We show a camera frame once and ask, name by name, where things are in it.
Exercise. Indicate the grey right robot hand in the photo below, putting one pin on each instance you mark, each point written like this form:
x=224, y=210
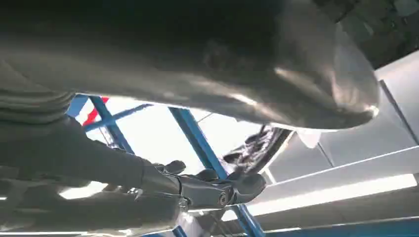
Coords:
x=196, y=75

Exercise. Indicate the blue metal shelf rack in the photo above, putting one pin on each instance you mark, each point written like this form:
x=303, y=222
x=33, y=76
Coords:
x=196, y=137

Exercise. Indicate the large white plastic bin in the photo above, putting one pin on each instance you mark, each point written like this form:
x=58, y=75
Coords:
x=360, y=147

